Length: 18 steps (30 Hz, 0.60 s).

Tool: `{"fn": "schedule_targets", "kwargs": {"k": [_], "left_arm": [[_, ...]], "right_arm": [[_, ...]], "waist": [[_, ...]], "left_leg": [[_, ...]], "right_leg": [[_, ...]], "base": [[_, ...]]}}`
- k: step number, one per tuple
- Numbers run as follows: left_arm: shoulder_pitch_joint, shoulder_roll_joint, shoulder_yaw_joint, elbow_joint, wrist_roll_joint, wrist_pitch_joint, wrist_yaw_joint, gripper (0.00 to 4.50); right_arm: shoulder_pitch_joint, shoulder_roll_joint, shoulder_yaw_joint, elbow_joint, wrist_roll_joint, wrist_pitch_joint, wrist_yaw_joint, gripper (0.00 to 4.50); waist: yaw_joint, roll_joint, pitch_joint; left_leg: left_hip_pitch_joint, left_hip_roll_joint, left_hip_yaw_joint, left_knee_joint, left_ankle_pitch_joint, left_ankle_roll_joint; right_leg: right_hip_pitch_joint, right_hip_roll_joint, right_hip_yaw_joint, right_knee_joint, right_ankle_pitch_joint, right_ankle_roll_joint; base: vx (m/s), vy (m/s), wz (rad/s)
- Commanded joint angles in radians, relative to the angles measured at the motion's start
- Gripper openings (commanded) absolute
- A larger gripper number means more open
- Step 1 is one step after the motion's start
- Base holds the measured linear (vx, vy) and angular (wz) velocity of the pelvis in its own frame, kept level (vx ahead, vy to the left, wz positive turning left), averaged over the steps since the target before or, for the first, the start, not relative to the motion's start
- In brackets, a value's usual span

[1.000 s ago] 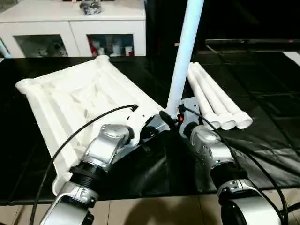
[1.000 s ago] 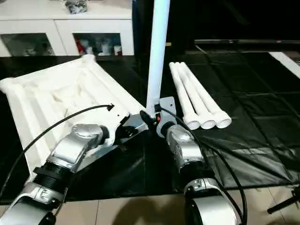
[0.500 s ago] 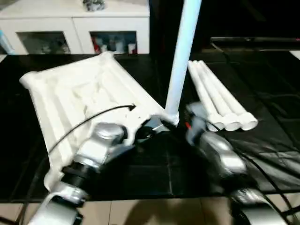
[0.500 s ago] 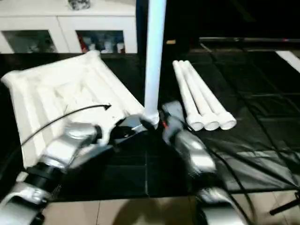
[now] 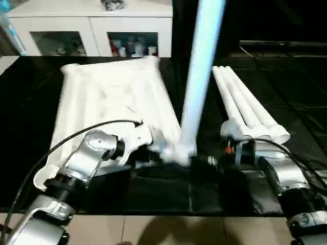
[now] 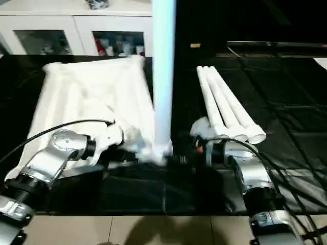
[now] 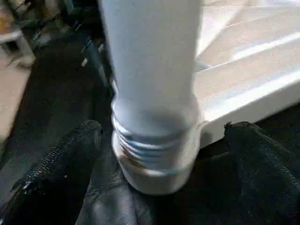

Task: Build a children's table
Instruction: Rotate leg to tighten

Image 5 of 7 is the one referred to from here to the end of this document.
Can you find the white plastic table leg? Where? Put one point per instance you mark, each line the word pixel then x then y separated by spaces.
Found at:
pixel 260 109
pixel 245 107
pixel 226 94
pixel 201 63

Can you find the white plastic table top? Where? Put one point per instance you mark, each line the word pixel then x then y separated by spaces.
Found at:
pixel 102 89

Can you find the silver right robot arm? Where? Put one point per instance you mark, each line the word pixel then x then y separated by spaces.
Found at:
pixel 288 176

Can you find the black work mat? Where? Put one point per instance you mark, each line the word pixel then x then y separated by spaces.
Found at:
pixel 163 194

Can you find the white canister red base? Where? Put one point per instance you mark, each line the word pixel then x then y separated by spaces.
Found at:
pixel 152 51

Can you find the red labelled package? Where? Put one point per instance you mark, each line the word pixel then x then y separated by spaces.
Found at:
pixel 115 48

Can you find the white glass-door cabinet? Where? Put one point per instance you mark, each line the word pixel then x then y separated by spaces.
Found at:
pixel 92 25

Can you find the light blue plastic stand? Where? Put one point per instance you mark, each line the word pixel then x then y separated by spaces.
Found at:
pixel 14 33

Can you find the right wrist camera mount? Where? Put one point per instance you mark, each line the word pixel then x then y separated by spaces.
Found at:
pixel 233 128

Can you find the black metal rail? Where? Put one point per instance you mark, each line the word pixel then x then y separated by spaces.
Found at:
pixel 281 44

